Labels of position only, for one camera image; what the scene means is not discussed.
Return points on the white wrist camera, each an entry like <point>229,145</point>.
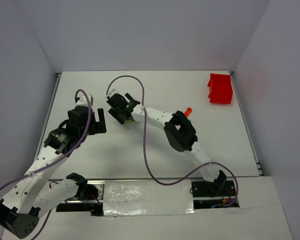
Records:
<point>112,93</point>
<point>82,101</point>

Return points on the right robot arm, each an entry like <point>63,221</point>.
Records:
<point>179,131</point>

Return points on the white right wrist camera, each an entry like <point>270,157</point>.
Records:
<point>112,93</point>

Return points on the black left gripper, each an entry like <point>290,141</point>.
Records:
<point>96,125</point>

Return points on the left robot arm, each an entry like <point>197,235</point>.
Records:
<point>23,206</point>

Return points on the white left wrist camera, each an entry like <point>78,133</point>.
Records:
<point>82,101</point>

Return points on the orange arch wood block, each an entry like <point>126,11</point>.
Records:
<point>188,111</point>

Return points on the red plastic bin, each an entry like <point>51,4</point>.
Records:
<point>220,89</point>

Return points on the silver tape sheet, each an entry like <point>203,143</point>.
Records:
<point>146,198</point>

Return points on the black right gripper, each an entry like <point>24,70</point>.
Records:
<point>118,110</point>

